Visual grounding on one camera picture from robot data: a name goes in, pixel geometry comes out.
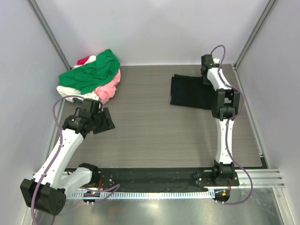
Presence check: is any left aluminium corner post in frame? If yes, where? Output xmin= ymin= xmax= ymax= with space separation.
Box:
xmin=27 ymin=0 xmax=71 ymax=70

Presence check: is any right aluminium corner post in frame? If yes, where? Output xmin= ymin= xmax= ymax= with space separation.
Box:
xmin=232 ymin=0 xmax=277 ymax=70

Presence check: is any white t shirt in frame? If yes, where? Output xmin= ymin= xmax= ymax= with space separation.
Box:
xmin=56 ymin=86 xmax=100 ymax=102

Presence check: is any pink t shirt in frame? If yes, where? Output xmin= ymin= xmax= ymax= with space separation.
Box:
xmin=94 ymin=69 xmax=121 ymax=104

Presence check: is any aluminium frame rail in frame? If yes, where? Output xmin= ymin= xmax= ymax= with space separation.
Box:
xmin=236 ymin=169 xmax=285 ymax=188

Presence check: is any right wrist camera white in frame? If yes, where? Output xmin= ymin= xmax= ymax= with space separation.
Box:
xmin=213 ymin=58 xmax=220 ymax=64

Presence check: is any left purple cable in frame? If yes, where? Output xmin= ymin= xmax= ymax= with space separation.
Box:
xmin=30 ymin=95 xmax=121 ymax=225

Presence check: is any black t shirt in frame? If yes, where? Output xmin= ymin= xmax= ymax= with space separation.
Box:
xmin=170 ymin=74 xmax=215 ymax=110

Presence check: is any white slotted cable duct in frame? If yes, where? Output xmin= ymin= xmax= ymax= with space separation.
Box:
xmin=67 ymin=190 xmax=215 ymax=200

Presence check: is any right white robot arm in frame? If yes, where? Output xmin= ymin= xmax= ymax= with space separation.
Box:
xmin=201 ymin=54 xmax=240 ymax=186

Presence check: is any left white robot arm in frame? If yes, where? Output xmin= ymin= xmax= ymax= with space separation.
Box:
xmin=20 ymin=98 xmax=115 ymax=216

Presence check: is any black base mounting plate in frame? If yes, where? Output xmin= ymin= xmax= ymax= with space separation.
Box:
xmin=85 ymin=167 xmax=240 ymax=193

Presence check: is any aluminium corner post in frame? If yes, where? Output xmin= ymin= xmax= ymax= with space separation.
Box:
xmin=27 ymin=0 xmax=71 ymax=70
xmin=232 ymin=0 xmax=277 ymax=70

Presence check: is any green t shirt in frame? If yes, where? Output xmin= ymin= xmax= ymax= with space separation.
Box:
xmin=58 ymin=49 xmax=120 ymax=95

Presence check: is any red t shirt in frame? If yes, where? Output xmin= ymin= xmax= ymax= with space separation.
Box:
xmin=77 ymin=56 xmax=91 ymax=66

